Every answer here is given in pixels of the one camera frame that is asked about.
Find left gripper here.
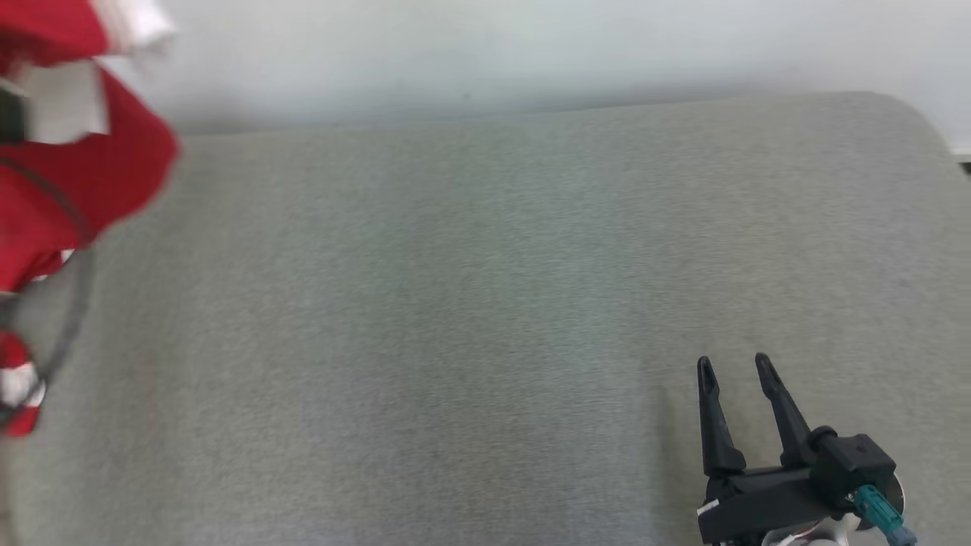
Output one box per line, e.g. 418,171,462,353
0,80,27,145

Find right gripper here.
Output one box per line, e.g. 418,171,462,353
696,352,843,545

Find red Bulls 23 jersey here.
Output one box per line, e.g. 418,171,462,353
0,0,181,295

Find red shorts with white stripe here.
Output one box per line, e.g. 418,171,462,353
0,330,48,438

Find grey fabric sofa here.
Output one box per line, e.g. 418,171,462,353
0,91,971,546

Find teal cable connector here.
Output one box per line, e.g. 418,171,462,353
853,485,919,546

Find thin black cable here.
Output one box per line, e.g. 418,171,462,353
0,155,98,418

